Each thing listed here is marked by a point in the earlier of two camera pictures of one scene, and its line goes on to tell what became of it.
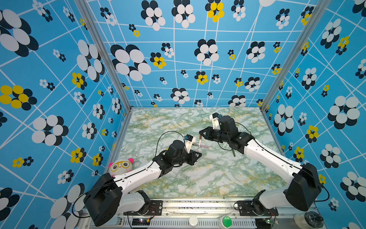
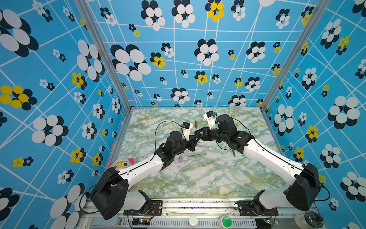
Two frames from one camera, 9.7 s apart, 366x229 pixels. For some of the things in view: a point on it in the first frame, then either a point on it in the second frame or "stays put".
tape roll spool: x=310 y=220 stays put
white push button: x=193 y=220 stays put
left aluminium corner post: x=84 y=8 stays put
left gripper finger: x=195 y=156 -> x=192 y=143
